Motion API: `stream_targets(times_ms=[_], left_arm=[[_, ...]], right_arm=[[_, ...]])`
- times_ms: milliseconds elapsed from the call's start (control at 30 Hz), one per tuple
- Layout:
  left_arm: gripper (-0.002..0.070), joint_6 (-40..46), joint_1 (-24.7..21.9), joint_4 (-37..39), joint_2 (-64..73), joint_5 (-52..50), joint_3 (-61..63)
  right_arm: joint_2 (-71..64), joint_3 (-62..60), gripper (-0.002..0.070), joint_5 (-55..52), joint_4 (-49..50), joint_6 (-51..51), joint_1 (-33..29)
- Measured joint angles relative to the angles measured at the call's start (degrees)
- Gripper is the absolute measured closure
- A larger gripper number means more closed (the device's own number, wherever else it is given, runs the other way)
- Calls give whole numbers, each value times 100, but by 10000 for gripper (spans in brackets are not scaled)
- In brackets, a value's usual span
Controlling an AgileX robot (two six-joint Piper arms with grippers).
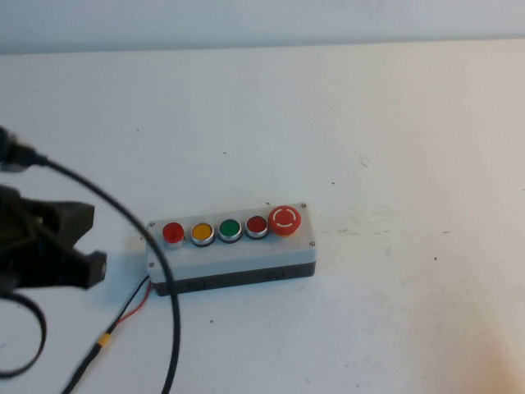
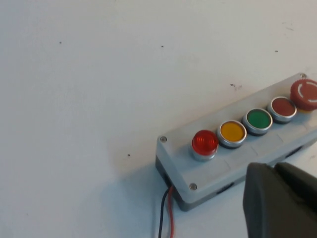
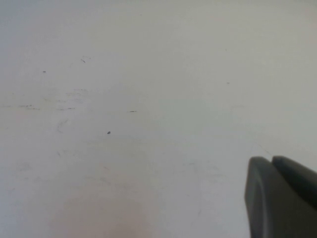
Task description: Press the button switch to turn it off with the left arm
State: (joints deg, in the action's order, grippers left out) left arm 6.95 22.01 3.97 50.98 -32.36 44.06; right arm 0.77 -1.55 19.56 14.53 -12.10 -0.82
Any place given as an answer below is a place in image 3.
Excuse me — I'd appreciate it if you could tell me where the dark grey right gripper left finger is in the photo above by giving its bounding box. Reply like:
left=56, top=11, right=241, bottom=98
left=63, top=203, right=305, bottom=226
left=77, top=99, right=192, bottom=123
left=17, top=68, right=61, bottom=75
left=244, top=156, right=317, bottom=238

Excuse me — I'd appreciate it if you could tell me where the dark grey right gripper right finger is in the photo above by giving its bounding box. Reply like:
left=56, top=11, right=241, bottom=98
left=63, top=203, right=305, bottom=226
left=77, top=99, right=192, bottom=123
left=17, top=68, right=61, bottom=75
left=270, top=155, right=317, bottom=198

